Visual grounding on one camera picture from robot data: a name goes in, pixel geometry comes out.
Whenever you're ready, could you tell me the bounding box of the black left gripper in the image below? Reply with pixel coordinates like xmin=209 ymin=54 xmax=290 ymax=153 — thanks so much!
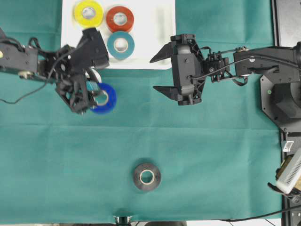
xmin=55 ymin=28 xmax=109 ymax=114

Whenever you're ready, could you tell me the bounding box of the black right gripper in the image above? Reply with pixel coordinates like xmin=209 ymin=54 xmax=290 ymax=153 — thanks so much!
xmin=150 ymin=34 xmax=206 ymax=105

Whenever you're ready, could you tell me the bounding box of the blue tape roll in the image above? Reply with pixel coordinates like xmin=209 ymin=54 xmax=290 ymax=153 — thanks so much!
xmin=91 ymin=82 xmax=117 ymax=114

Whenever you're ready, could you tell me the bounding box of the teal tape roll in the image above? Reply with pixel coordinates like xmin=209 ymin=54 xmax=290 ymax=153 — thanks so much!
xmin=107 ymin=31 xmax=135 ymax=60

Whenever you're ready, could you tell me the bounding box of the red tape roll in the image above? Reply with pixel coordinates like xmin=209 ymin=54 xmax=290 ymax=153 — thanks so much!
xmin=106 ymin=6 xmax=135 ymax=32

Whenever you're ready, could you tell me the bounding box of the yellow tape roll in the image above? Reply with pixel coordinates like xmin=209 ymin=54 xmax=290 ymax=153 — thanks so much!
xmin=73 ymin=0 xmax=103 ymax=28

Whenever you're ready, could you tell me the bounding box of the black tape roll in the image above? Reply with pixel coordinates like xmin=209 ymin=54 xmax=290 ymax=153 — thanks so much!
xmin=133 ymin=163 xmax=161 ymax=192

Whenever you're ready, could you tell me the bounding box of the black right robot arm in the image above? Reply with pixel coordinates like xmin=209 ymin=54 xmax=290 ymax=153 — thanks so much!
xmin=151 ymin=34 xmax=301 ymax=133

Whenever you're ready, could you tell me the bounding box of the white tape roll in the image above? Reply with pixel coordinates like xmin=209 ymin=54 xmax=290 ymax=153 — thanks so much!
xmin=86 ymin=68 xmax=102 ymax=83

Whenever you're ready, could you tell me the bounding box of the white plastic tray case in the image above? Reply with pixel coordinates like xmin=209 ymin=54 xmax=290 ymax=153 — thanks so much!
xmin=61 ymin=0 xmax=176 ymax=70

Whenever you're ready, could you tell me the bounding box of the black clamp at table edge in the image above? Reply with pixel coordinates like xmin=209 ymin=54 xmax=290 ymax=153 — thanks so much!
xmin=114 ymin=216 xmax=132 ymax=226

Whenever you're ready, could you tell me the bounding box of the white label sticker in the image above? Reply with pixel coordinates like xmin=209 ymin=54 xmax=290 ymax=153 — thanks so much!
xmin=282 ymin=140 xmax=294 ymax=152

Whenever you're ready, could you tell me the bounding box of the white perforated device box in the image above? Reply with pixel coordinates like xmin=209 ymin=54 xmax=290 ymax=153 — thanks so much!
xmin=276 ymin=148 xmax=301 ymax=194

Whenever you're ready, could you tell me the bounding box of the black cable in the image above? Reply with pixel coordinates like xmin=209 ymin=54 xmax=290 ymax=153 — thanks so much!
xmin=221 ymin=203 xmax=301 ymax=222

